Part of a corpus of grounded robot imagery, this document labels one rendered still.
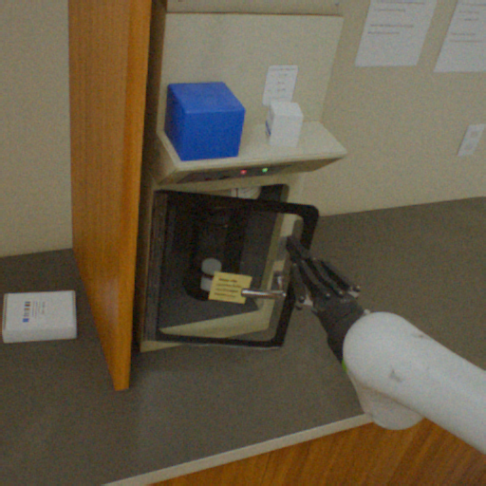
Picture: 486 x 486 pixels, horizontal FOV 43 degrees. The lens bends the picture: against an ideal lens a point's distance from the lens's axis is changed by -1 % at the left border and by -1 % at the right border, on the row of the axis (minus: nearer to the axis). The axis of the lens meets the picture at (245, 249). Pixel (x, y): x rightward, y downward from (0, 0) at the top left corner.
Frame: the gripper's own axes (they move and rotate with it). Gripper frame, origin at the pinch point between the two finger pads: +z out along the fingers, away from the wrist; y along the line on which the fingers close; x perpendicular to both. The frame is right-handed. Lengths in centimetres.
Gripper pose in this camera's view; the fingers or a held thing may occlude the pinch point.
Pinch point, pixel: (297, 252)
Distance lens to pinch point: 119.9
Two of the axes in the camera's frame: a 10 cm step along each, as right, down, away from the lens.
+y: -9.1, 1.3, -3.8
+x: -1.5, 7.7, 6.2
